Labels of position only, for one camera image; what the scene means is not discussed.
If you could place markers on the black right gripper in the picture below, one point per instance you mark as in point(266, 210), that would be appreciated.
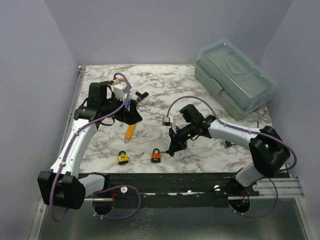
point(176, 143)

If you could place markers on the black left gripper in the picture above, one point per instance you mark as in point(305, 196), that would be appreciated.
point(133, 116)

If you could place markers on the orange padlock with keys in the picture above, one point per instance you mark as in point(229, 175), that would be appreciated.
point(156, 156)

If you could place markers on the silver padlock keys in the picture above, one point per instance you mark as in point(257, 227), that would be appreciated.
point(138, 156)

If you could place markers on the yellow padlock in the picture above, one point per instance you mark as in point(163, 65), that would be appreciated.
point(123, 158)

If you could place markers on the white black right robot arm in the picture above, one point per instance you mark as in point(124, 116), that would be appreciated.
point(267, 153)

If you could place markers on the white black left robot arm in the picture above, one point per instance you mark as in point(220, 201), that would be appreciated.
point(61, 185)

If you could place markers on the blue red screwdriver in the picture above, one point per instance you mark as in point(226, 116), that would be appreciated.
point(126, 110)

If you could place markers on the yellow utility knife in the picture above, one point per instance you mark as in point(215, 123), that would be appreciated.
point(129, 133)

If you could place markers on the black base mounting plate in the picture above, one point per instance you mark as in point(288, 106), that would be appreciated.
point(176, 190)

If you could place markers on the clear green plastic toolbox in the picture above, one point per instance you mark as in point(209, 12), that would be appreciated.
point(238, 84)

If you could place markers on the black T-handle socket tool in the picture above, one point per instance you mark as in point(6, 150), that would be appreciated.
point(141, 96)

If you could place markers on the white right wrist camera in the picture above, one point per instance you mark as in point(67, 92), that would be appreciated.
point(166, 121)

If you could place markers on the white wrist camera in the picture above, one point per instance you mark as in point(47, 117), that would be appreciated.
point(166, 121)
point(120, 90)

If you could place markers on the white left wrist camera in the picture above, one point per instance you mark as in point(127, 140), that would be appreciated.
point(120, 90)

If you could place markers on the yellow handled pliers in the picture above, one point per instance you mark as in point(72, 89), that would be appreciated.
point(113, 81)

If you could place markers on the aluminium rail frame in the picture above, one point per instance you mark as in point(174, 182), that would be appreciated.
point(272, 215)

